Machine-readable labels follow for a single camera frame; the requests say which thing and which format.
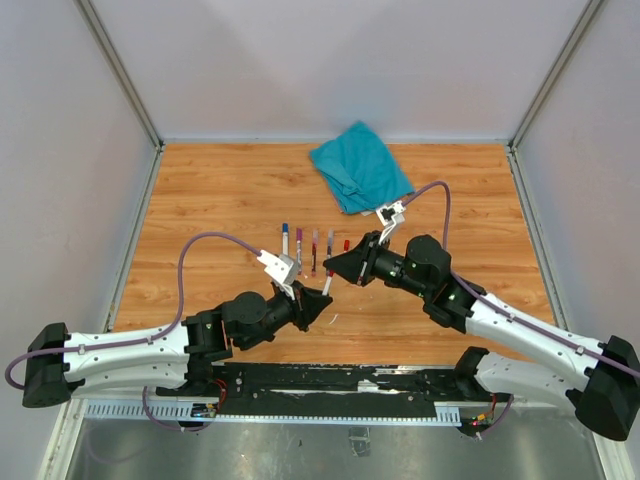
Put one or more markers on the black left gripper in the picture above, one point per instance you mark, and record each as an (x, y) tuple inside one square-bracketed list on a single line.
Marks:
[(307, 305)]

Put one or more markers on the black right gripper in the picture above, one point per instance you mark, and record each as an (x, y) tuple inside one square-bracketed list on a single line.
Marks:
[(356, 265)]

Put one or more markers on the white red pen diagonal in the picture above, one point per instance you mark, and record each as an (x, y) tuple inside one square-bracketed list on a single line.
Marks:
[(327, 284)]

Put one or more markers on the dark blue thin pen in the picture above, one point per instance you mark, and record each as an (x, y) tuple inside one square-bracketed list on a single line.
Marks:
[(330, 242)]

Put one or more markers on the pink translucent gel pen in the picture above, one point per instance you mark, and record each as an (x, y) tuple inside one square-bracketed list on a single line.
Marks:
[(314, 248)]

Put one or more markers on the purple white marker pen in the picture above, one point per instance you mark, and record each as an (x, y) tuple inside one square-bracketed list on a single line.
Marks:
[(299, 241)]

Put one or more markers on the blue white marker pen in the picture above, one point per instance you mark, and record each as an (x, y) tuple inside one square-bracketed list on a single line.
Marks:
[(285, 239)]

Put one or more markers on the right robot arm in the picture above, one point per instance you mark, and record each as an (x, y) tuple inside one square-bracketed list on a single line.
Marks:
[(597, 381)]

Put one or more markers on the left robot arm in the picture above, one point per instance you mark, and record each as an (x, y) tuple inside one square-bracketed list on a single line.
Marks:
[(62, 364)]

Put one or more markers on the teal folded cloth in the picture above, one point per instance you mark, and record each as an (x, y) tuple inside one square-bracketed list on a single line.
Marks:
[(360, 170)]

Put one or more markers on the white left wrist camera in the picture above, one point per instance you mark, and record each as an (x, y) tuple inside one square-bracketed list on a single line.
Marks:
[(281, 269)]

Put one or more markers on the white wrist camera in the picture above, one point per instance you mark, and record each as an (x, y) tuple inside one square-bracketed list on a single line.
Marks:
[(281, 269), (391, 217)]

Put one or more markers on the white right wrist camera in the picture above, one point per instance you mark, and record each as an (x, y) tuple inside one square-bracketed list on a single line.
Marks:
[(391, 217)]

